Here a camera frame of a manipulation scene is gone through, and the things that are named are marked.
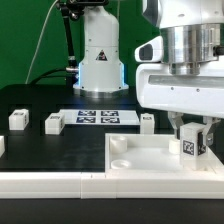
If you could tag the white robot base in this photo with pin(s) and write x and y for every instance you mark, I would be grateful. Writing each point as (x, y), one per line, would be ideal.
(101, 73)

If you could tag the white marker tag plate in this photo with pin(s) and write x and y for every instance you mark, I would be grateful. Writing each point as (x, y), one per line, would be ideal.
(100, 117)

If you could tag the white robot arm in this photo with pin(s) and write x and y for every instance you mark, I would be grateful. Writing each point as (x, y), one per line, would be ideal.
(181, 71)

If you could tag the white U-shaped fence wall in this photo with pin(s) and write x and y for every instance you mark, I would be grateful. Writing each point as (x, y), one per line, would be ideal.
(112, 184)

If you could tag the white square tabletop part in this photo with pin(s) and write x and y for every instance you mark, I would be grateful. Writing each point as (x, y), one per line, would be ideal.
(138, 152)

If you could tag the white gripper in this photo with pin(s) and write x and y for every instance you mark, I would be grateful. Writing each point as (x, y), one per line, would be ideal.
(202, 95)

